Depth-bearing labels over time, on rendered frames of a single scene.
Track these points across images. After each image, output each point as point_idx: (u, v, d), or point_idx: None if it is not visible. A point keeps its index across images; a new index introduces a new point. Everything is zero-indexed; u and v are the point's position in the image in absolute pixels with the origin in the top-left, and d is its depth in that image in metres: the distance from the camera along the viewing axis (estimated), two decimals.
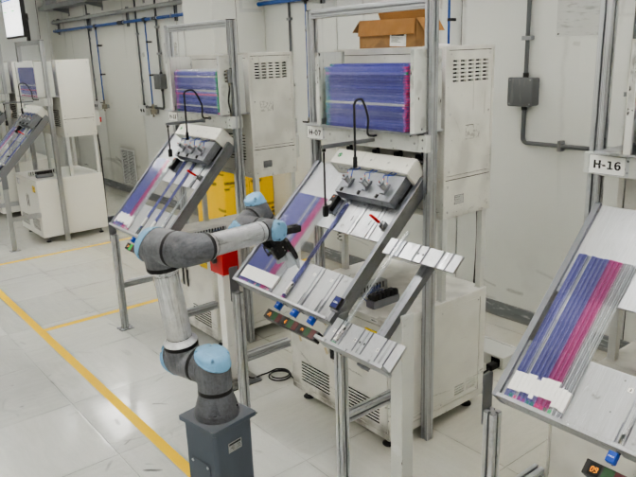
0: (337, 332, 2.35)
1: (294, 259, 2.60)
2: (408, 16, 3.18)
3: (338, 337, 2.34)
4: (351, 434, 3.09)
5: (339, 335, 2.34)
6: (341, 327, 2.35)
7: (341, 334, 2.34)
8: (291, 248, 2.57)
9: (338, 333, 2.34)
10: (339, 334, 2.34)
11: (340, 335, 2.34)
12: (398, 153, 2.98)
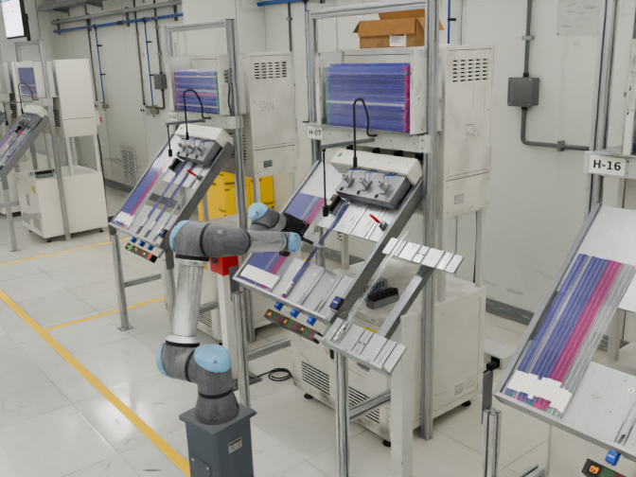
0: (337, 332, 2.35)
1: None
2: (408, 16, 3.18)
3: (338, 337, 2.34)
4: (351, 434, 3.09)
5: (339, 335, 2.34)
6: (341, 327, 2.35)
7: (341, 334, 2.34)
8: None
9: (338, 333, 2.34)
10: (339, 334, 2.34)
11: (340, 335, 2.34)
12: (398, 153, 2.98)
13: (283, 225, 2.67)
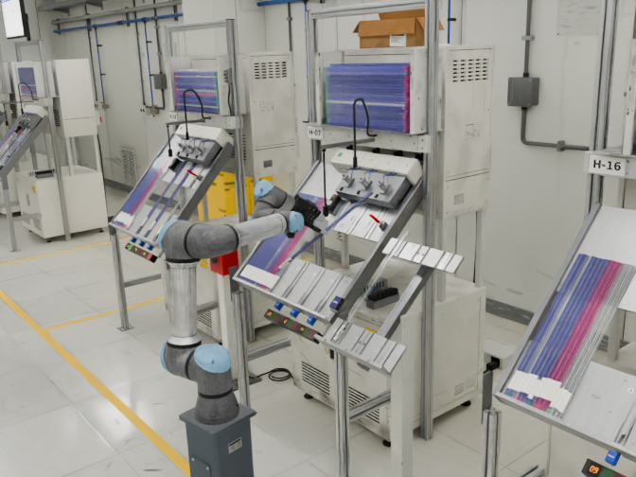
0: (337, 332, 2.35)
1: None
2: (408, 16, 3.18)
3: (338, 337, 2.34)
4: (351, 434, 3.09)
5: (339, 335, 2.34)
6: (341, 327, 2.35)
7: (341, 334, 2.34)
8: None
9: (338, 333, 2.34)
10: (339, 334, 2.34)
11: (340, 335, 2.34)
12: (398, 153, 2.98)
13: (289, 209, 2.55)
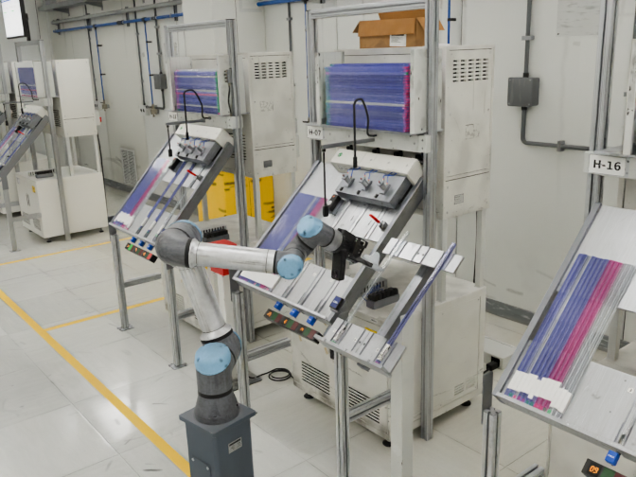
0: (337, 332, 2.35)
1: None
2: (408, 16, 3.18)
3: (338, 337, 2.34)
4: (351, 434, 3.09)
5: (339, 335, 2.34)
6: (341, 327, 2.35)
7: (341, 334, 2.34)
8: None
9: (338, 333, 2.34)
10: (339, 334, 2.34)
11: (340, 335, 2.34)
12: (398, 153, 2.98)
13: (339, 243, 2.21)
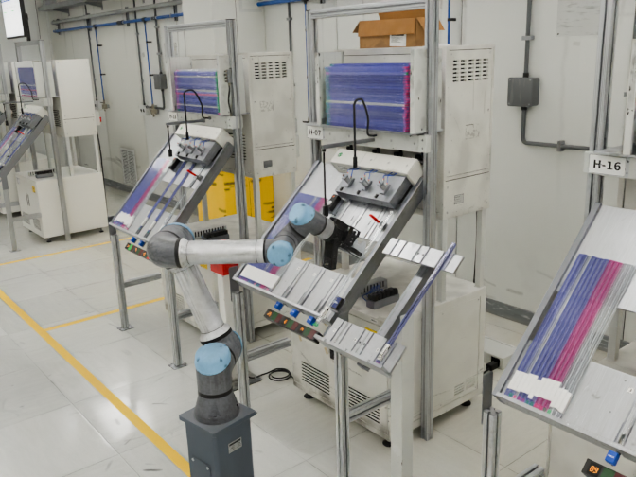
0: (320, 313, 2.30)
1: None
2: (408, 16, 3.18)
3: (321, 318, 2.29)
4: (351, 434, 3.09)
5: (322, 316, 2.29)
6: (324, 309, 2.30)
7: (324, 315, 2.29)
8: None
9: (321, 314, 2.29)
10: (322, 315, 2.29)
11: (323, 316, 2.29)
12: (398, 153, 2.98)
13: (330, 232, 2.20)
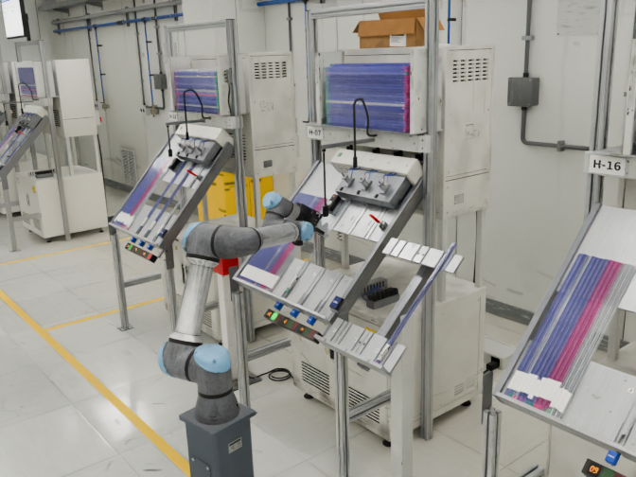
0: (291, 282, 2.81)
1: None
2: (408, 16, 3.18)
3: (291, 286, 2.80)
4: (351, 434, 3.09)
5: (292, 284, 2.80)
6: (294, 277, 2.81)
7: (293, 283, 2.81)
8: None
9: (291, 282, 2.81)
10: (292, 283, 2.80)
11: (293, 284, 2.80)
12: (398, 153, 2.98)
13: (297, 215, 2.71)
